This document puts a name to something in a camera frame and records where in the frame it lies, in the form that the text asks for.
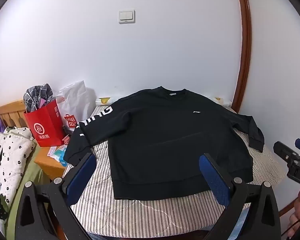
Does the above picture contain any black long-sleeve sweatshirt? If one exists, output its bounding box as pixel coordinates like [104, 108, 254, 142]
[64, 87, 264, 200]

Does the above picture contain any person's right hand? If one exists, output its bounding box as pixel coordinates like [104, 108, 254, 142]
[287, 191, 300, 238]

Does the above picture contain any wooden bedside table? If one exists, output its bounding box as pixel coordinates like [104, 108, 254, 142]
[34, 147, 65, 180]

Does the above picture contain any blue white packet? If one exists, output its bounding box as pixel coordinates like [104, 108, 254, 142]
[47, 145, 68, 167]

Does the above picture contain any striped grey white quilt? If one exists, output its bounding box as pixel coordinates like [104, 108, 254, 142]
[65, 104, 287, 239]

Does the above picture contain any red paper shopping bag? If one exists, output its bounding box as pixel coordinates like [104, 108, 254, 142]
[24, 100, 65, 147]

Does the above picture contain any white black-dotted blanket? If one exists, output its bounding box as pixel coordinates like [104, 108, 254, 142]
[0, 127, 36, 235]

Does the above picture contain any white Miniso plastic bag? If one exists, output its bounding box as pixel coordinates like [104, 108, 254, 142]
[55, 81, 96, 131]

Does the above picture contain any wooden bed headboard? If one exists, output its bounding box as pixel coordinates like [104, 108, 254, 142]
[0, 100, 28, 128]

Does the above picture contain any grey plaid cloth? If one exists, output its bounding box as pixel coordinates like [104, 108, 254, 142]
[23, 83, 55, 113]

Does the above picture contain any brown wooden door frame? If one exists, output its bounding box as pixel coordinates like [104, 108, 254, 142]
[231, 0, 253, 112]

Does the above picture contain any white wall light switch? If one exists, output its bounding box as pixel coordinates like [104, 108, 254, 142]
[118, 10, 135, 24]

